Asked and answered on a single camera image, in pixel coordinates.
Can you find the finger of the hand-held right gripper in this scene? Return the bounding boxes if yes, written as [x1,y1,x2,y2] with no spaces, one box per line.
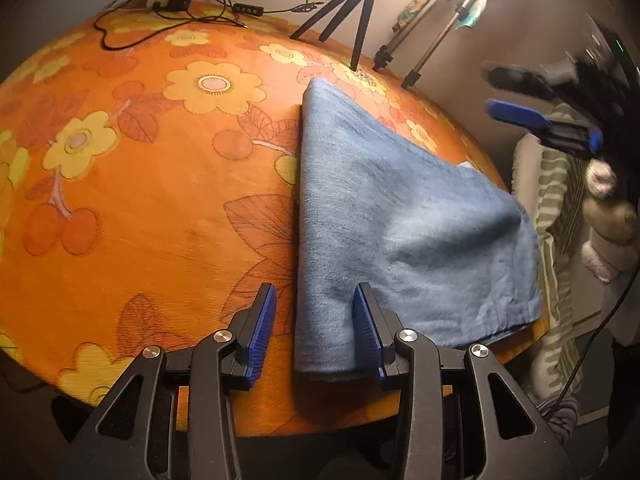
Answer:
[486,99,603,155]
[480,60,558,102]

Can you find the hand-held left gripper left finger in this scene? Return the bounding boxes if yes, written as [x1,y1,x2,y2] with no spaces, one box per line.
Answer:
[57,282,277,480]

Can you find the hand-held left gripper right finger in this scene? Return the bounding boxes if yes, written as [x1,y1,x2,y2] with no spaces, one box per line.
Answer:
[352,282,576,480]

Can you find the blue denim pants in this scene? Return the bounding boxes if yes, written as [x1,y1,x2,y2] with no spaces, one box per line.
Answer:
[292,77,545,376]

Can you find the person's right hand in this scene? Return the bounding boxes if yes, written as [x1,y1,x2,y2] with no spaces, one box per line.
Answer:
[580,157,636,283]

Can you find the silver tripod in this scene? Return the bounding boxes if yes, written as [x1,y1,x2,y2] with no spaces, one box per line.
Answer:
[372,0,511,90]

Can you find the green white striped towel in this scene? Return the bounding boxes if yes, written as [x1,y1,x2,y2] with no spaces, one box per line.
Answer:
[510,102,593,403]

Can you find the black mini tripod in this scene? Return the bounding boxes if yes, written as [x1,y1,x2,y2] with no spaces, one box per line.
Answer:
[290,0,391,72]

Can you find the orange floral tablecloth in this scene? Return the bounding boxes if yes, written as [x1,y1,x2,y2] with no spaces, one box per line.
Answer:
[0,0,548,438]

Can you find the grey cloth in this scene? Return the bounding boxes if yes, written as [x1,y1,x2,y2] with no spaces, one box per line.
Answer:
[532,395,581,428]

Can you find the thin black cable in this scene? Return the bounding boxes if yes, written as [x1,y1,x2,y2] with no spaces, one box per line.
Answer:
[545,280,633,421]

